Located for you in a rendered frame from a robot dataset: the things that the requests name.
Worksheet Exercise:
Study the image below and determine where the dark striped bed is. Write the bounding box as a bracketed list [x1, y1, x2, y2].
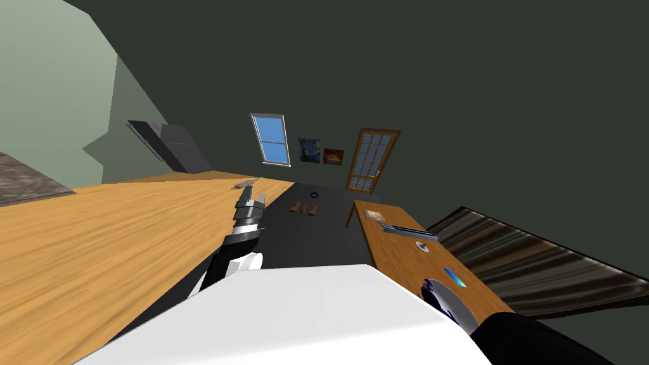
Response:
[425, 205, 649, 321]

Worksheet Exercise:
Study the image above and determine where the blue night sky painting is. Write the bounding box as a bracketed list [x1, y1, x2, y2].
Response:
[298, 137, 321, 165]

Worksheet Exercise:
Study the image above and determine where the dark grey fridge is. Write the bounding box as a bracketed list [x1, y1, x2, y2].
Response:
[125, 119, 214, 176]

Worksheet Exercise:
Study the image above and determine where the large wooden table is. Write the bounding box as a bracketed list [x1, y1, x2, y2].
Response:
[0, 171, 296, 365]

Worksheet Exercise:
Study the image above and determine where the grey long flat bar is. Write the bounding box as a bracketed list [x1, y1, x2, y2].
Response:
[382, 223, 439, 242]

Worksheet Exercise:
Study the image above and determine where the grey stone counter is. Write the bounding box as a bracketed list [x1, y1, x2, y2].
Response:
[0, 151, 77, 208]

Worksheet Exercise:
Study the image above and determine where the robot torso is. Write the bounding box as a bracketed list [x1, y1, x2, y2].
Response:
[75, 263, 494, 365]

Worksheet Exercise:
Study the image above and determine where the white framed window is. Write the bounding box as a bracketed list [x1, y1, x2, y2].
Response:
[248, 112, 292, 168]

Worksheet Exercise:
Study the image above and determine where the blue flat card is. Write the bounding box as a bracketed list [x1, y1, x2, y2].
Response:
[443, 267, 468, 290]

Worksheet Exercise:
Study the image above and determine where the brown glazed door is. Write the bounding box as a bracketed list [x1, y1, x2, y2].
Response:
[345, 127, 402, 195]

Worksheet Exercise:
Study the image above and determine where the wooden desk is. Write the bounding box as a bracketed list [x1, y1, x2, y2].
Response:
[345, 200, 516, 316]

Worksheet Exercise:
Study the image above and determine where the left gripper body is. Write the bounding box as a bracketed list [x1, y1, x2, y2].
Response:
[233, 198, 267, 223]

